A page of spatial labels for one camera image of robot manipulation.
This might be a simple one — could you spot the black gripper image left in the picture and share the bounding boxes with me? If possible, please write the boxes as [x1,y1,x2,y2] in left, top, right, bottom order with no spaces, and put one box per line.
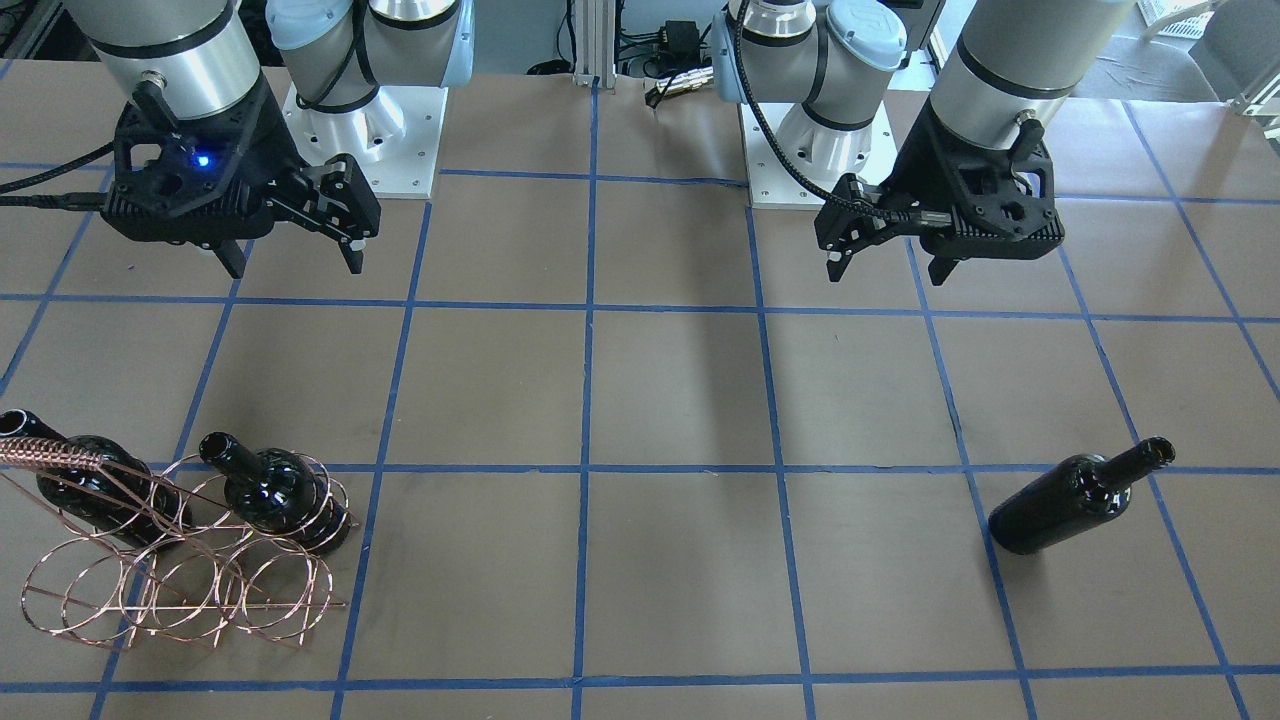
[104,76,381,281]

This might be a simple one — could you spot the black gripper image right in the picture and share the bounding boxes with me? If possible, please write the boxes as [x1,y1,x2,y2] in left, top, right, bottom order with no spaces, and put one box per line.
[814,102,1065,287]

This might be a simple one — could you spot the dark wine bottle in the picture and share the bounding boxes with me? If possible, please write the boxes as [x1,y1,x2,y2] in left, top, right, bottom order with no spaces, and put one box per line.
[988,437,1176,555]

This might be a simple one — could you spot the dark bottle in basket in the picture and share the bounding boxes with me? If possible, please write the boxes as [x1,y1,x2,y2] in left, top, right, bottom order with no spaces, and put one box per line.
[198,432,351,556]
[1,409,195,548]

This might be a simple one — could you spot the black power adapter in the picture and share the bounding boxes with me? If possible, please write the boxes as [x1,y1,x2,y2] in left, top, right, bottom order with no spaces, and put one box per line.
[658,20,701,60]

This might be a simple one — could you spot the grey office chair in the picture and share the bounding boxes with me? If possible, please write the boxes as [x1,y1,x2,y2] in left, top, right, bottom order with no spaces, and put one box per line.
[1071,1,1279,108]

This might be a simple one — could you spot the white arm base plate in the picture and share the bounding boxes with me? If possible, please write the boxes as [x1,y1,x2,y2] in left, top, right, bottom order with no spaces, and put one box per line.
[739,102,897,211]
[282,86,449,200]

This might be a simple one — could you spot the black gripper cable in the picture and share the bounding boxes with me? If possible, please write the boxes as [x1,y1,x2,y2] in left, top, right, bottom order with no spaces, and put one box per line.
[0,140,119,211]

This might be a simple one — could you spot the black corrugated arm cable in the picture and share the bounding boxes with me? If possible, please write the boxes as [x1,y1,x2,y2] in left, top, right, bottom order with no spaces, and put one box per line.
[730,0,901,222]

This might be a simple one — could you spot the copper wire wine basket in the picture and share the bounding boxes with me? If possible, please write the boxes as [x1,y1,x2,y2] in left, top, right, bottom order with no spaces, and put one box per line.
[20,480,347,651]

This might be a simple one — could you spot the aluminium frame post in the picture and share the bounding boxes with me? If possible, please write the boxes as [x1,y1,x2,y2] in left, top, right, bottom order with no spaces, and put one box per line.
[570,0,620,91]

